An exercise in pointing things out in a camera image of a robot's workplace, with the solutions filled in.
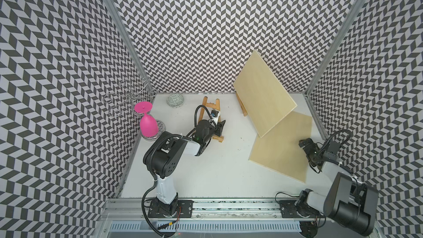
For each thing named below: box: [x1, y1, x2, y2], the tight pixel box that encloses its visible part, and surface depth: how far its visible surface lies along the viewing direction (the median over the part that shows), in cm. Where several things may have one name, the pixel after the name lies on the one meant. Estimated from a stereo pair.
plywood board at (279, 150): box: [248, 110, 313, 183], surface depth 91 cm
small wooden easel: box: [235, 91, 248, 117], surface depth 107 cm
